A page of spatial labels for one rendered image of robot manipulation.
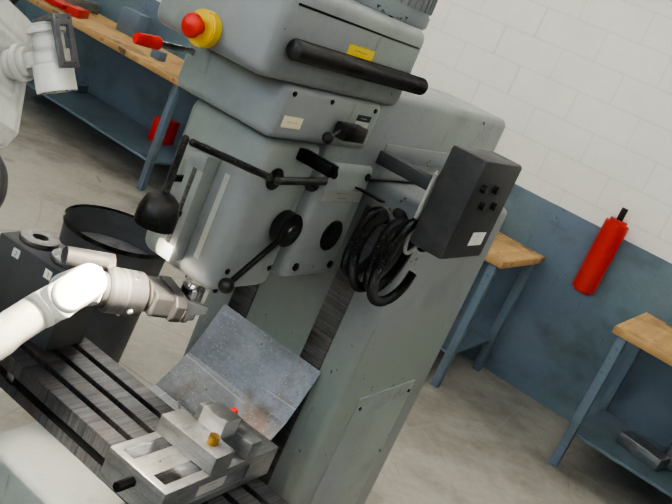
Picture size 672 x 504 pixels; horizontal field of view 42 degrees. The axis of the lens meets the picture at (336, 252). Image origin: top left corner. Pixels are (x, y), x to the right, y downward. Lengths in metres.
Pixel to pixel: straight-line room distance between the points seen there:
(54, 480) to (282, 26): 0.96
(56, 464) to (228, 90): 0.81
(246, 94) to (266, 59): 0.14
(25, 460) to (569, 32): 4.72
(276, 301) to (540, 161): 3.92
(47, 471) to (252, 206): 0.66
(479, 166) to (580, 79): 4.18
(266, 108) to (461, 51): 4.68
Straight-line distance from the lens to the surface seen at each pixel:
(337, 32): 1.50
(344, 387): 2.01
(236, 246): 1.59
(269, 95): 1.48
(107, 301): 1.65
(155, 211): 1.48
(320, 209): 1.72
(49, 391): 1.90
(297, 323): 2.05
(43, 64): 1.51
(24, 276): 2.04
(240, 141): 1.56
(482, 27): 6.09
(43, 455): 1.85
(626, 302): 5.67
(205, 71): 1.58
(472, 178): 1.64
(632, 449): 5.22
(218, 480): 1.73
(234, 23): 1.43
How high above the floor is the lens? 1.90
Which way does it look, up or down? 16 degrees down
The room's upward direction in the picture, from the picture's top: 24 degrees clockwise
